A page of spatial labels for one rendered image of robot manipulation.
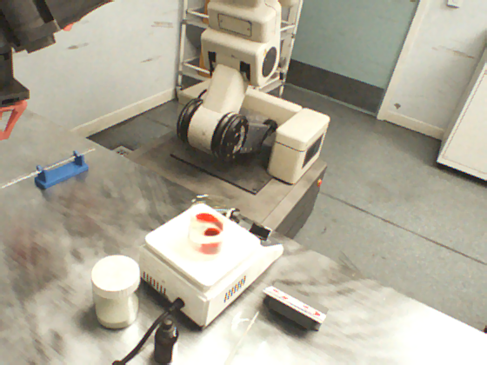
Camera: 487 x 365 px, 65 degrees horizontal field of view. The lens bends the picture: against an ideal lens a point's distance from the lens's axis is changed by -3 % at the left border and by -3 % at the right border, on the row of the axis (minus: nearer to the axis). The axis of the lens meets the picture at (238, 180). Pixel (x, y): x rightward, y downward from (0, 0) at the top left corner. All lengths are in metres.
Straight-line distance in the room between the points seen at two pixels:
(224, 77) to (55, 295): 0.94
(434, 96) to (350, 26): 0.85
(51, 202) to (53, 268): 0.16
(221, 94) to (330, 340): 0.93
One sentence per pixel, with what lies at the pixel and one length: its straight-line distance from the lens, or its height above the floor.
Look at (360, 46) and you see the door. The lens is 3.38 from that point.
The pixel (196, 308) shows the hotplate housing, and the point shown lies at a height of 0.79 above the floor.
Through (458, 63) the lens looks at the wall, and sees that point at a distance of 3.32.
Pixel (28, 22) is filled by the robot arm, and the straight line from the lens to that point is 0.61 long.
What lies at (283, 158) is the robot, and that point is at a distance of 1.50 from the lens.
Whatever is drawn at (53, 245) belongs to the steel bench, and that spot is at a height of 0.75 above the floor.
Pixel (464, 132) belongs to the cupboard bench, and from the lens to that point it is 2.84.
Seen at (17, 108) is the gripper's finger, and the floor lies 0.91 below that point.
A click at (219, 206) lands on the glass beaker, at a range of 0.51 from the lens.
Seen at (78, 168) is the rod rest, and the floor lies 0.76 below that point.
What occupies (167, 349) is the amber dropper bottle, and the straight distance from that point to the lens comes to 0.50.
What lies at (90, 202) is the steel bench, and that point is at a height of 0.75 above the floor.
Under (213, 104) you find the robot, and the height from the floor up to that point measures 0.67.
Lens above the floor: 1.21
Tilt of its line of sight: 34 degrees down
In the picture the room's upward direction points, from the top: 10 degrees clockwise
